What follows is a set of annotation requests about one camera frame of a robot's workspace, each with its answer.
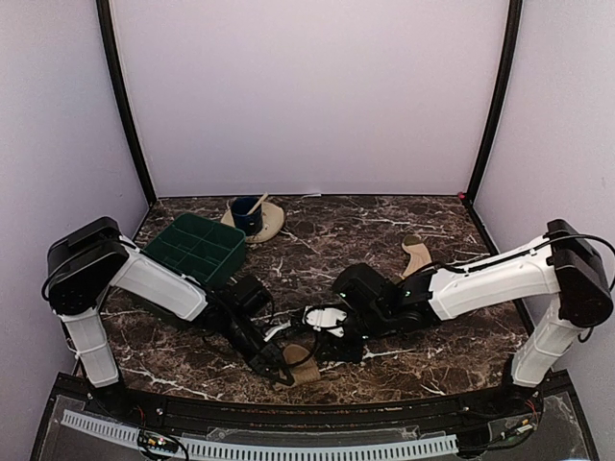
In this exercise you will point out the green plastic divided tray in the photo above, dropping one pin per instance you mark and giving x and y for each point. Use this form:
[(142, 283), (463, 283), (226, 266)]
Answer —
[(206, 250)]

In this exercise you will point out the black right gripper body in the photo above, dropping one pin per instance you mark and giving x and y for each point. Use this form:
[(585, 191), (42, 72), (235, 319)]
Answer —
[(373, 324)]

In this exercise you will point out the black frame post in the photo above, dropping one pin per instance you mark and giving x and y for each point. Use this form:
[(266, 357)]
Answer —
[(121, 97), (511, 32)]

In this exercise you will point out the white slotted cable duct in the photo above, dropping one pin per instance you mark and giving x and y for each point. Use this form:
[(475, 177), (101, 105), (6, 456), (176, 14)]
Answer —
[(233, 444)]

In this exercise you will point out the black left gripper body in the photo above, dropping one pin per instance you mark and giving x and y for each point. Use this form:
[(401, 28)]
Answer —
[(249, 352)]

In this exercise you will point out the dark blue cup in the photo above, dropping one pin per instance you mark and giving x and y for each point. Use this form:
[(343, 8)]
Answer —
[(244, 217)]

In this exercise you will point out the tan sock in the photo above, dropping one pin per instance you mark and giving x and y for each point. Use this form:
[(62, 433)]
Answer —
[(302, 366)]

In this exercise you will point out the wooden stick in cup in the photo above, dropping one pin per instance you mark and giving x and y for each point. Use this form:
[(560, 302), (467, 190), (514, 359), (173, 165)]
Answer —
[(258, 203)]

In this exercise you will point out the black front rail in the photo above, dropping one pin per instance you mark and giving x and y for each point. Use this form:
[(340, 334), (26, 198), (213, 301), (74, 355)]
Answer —
[(168, 411)]

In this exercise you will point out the black left frame post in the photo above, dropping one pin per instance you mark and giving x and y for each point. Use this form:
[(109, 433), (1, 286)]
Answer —
[(121, 97)]

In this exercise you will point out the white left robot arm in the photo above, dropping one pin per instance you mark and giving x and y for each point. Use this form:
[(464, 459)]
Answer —
[(88, 261)]

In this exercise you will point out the small circuit board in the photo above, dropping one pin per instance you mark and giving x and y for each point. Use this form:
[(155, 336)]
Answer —
[(156, 443)]

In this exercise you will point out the black right frame post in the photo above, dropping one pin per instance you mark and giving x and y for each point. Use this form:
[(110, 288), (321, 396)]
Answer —
[(511, 32)]

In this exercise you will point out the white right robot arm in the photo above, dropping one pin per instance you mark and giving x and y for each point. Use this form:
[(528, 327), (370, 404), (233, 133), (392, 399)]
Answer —
[(562, 264)]

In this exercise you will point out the striped brown red sock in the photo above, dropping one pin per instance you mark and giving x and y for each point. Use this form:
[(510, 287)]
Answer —
[(419, 256)]

